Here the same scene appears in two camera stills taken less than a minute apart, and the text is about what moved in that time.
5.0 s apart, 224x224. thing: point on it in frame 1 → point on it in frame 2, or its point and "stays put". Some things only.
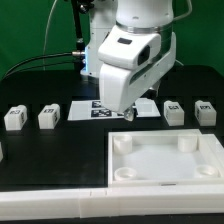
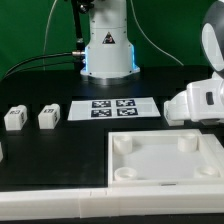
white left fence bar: (1, 152) stays put
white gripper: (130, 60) → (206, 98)
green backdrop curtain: (34, 28) stays put
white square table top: (164, 156) stays put
